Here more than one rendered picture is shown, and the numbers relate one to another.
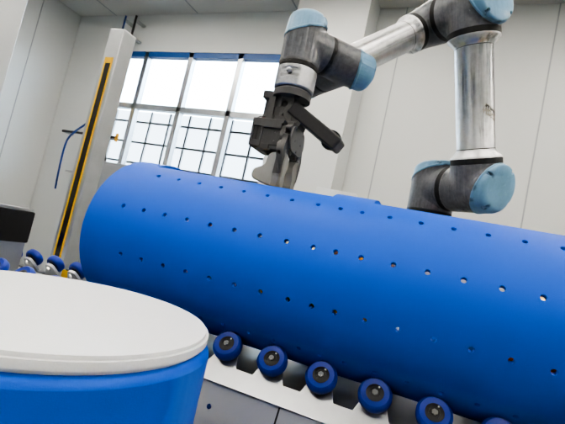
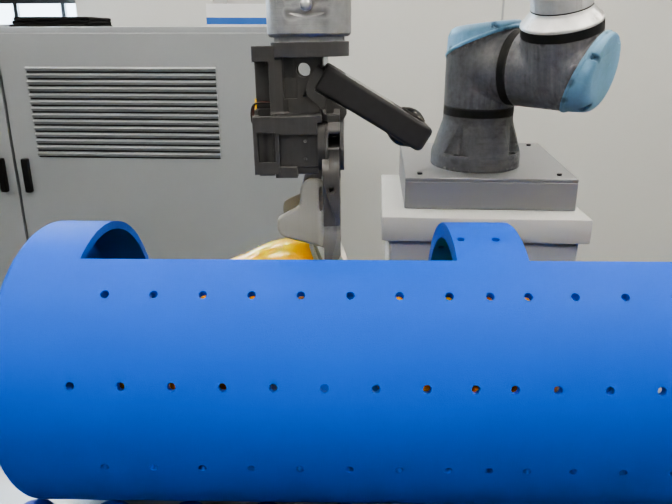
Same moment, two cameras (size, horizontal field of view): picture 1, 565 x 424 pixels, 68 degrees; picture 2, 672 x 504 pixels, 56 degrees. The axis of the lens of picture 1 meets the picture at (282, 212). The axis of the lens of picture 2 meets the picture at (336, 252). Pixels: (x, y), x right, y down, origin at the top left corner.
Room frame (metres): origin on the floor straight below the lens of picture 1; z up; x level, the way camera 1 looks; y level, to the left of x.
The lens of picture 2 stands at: (0.20, 0.21, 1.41)
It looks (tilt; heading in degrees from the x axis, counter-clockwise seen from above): 19 degrees down; 340
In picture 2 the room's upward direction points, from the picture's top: straight up
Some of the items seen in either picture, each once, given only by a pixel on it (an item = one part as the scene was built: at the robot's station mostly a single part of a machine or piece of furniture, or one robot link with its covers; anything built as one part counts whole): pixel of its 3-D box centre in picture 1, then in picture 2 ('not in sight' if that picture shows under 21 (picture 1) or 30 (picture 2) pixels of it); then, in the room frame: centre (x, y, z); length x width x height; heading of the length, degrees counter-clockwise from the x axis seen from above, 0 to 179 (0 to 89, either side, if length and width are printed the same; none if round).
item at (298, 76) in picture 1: (294, 82); (308, 17); (0.76, 0.03, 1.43); 0.08 x 0.08 x 0.05
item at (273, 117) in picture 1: (282, 124); (303, 110); (0.77, 0.04, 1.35); 0.09 x 0.08 x 0.12; 69
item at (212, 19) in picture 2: (335, 198); (242, 16); (2.54, -0.30, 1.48); 0.24 x 0.12 x 0.08; 74
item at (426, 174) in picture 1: (435, 187); (485, 62); (1.12, -0.39, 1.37); 0.13 x 0.12 x 0.14; 26
